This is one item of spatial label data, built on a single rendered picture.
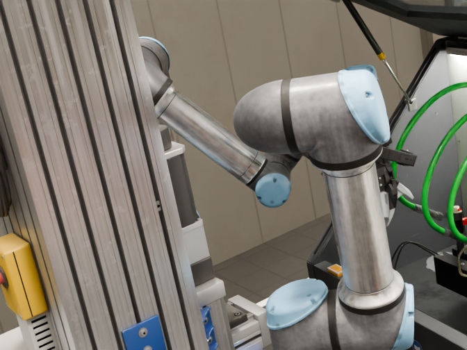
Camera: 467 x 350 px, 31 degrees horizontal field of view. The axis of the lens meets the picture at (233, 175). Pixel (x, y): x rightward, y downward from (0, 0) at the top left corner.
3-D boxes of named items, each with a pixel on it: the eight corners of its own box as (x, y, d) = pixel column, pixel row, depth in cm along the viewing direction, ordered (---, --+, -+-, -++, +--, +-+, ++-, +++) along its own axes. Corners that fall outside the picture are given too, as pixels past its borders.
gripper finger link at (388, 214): (368, 232, 186) (362, 194, 183) (390, 224, 188) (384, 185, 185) (377, 237, 183) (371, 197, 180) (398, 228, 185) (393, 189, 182)
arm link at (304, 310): (279, 339, 163) (266, 276, 159) (347, 334, 160) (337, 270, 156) (269, 373, 152) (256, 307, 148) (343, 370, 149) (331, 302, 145)
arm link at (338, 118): (339, 324, 161) (285, 65, 134) (420, 319, 157) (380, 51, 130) (336, 369, 151) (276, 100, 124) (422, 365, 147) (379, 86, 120)
